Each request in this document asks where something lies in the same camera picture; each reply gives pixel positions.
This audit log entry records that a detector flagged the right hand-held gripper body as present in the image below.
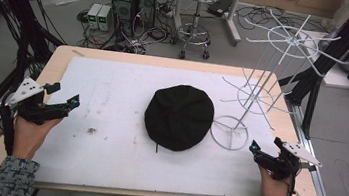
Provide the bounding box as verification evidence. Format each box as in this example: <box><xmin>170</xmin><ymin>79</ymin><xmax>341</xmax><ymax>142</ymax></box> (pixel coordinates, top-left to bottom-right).
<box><xmin>250</xmin><ymin>137</ymin><xmax>326</xmax><ymax>186</ymax></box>

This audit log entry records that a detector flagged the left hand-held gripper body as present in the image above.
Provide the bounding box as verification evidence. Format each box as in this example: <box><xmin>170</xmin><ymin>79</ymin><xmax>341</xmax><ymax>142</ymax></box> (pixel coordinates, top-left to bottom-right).
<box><xmin>2</xmin><ymin>74</ymin><xmax>72</xmax><ymax>129</ymax></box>

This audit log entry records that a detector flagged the person's right hand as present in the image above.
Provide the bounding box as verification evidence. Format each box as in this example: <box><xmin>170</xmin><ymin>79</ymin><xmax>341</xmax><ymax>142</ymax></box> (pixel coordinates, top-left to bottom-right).
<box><xmin>254</xmin><ymin>164</ymin><xmax>293</xmax><ymax>196</ymax></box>

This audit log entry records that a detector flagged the person's left hand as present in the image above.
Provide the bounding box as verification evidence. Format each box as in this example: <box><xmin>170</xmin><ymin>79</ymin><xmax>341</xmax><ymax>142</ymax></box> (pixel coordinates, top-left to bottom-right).
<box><xmin>9</xmin><ymin>111</ymin><xmax>64</xmax><ymax>165</ymax></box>

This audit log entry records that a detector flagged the white table mat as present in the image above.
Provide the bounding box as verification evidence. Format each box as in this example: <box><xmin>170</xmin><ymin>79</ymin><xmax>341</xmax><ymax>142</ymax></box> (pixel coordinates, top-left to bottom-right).
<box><xmin>30</xmin><ymin>51</ymin><xmax>287</xmax><ymax>196</ymax></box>

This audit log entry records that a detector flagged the black beret hat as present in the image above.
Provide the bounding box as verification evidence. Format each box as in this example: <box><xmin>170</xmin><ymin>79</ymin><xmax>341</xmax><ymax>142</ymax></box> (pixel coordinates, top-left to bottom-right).
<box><xmin>139</xmin><ymin>80</ymin><xmax>219</xmax><ymax>161</ymax></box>

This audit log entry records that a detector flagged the grey power supply unit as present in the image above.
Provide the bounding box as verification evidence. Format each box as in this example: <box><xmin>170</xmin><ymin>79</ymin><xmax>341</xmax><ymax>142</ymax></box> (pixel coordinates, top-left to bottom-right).
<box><xmin>84</xmin><ymin>2</ymin><xmax>103</xmax><ymax>31</ymax></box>
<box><xmin>95</xmin><ymin>3</ymin><xmax>115</xmax><ymax>33</ymax></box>

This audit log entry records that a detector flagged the white side table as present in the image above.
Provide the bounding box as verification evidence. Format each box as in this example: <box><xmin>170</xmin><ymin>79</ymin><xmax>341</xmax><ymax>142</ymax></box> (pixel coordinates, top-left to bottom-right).
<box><xmin>292</xmin><ymin>28</ymin><xmax>349</xmax><ymax>90</ymax></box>

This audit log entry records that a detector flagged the black computer tower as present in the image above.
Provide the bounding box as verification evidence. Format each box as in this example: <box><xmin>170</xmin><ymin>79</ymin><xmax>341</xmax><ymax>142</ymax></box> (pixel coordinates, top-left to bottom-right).
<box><xmin>107</xmin><ymin>0</ymin><xmax>139</xmax><ymax>38</ymax></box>
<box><xmin>133</xmin><ymin>0</ymin><xmax>158</xmax><ymax>31</ymax></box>

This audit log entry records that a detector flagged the white desk leg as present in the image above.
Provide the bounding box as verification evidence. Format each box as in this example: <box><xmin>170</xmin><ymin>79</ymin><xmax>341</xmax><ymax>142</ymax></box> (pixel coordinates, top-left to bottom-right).
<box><xmin>219</xmin><ymin>0</ymin><xmax>247</xmax><ymax>49</ymax></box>

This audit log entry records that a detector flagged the flat black box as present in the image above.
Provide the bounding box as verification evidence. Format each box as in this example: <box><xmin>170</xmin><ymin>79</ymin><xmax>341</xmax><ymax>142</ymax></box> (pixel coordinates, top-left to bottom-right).
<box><xmin>205</xmin><ymin>0</ymin><xmax>235</xmax><ymax>19</ymax></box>

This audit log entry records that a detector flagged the white wire hat rack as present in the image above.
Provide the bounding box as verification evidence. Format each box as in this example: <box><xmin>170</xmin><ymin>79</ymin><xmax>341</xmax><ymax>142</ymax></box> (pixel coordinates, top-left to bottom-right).
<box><xmin>207</xmin><ymin>2</ymin><xmax>349</xmax><ymax>164</ymax></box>

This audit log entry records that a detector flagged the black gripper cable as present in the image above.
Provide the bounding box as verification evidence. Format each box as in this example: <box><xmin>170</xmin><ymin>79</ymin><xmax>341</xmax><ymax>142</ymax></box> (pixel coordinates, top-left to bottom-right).
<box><xmin>280</xmin><ymin>160</ymin><xmax>302</xmax><ymax>196</ymax></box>

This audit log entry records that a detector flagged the black wrist strap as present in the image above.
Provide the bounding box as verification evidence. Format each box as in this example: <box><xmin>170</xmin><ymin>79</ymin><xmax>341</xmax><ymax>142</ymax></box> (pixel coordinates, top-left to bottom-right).
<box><xmin>0</xmin><ymin>103</ymin><xmax>20</xmax><ymax>157</ymax></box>

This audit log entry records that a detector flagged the tangle of floor cables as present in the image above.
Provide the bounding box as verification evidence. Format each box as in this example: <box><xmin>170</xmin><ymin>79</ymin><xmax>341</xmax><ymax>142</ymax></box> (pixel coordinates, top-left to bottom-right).
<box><xmin>72</xmin><ymin>0</ymin><xmax>189</xmax><ymax>60</ymax></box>

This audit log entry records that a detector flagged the bundle of black cables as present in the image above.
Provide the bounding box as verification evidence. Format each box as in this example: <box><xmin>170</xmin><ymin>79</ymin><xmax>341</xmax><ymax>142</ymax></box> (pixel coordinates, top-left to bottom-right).
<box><xmin>232</xmin><ymin>1</ymin><xmax>328</xmax><ymax>42</ymax></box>

